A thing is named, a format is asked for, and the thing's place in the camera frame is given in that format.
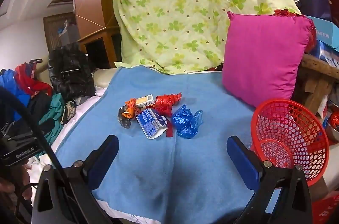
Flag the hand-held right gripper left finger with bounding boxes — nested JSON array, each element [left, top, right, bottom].
[[31, 134, 119, 224]]

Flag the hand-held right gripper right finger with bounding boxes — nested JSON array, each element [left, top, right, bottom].
[[226, 135, 314, 224]]

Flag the red mesh basket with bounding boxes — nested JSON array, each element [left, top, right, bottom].
[[250, 99, 329, 189]]

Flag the black plastic bag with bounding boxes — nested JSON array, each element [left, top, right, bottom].
[[118, 105, 137, 129]]

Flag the blue and white box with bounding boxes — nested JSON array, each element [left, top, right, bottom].
[[136, 107, 168, 139]]

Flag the orange plastic wad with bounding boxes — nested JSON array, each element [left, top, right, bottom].
[[124, 98, 141, 120]]

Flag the orange cardboard box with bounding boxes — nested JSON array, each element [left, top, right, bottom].
[[135, 94, 155, 109]]

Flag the torn red plastic bag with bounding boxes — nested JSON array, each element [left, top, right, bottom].
[[165, 118, 174, 137]]

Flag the blue plastic bag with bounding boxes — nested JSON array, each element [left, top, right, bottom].
[[172, 105, 204, 139]]

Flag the person's left hand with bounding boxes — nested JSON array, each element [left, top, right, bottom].
[[0, 164, 31, 198]]

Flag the green cloth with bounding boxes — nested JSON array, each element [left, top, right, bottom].
[[38, 94, 65, 145]]

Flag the white bed sheet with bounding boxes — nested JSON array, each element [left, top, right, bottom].
[[26, 87, 112, 187]]

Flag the blue blanket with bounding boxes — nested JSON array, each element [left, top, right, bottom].
[[54, 65, 281, 223]]

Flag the blue cloth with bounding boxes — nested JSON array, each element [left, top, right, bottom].
[[0, 69, 32, 121]]

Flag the red cloth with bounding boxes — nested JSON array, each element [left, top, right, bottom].
[[14, 62, 53, 97]]

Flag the cream cushion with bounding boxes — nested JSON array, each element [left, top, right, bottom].
[[95, 67, 117, 89]]

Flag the black jacket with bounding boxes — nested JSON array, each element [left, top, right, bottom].
[[48, 43, 96, 102]]

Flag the metal bowl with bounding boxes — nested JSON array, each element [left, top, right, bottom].
[[324, 110, 339, 142]]

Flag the red box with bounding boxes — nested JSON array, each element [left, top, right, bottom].
[[311, 192, 339, 224]]

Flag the pink pillow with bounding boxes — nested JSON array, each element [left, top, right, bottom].
[[222, 11, 314, 108]]

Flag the wooden bench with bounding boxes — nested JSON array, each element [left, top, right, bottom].
[[291, 53, 339, 113]]

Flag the light blue cardboard box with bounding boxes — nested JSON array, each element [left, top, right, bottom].
[[304, 15, 339, 52]]

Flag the green clover print blanket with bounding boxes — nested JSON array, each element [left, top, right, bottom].
[[113, 0, 302, 74]]

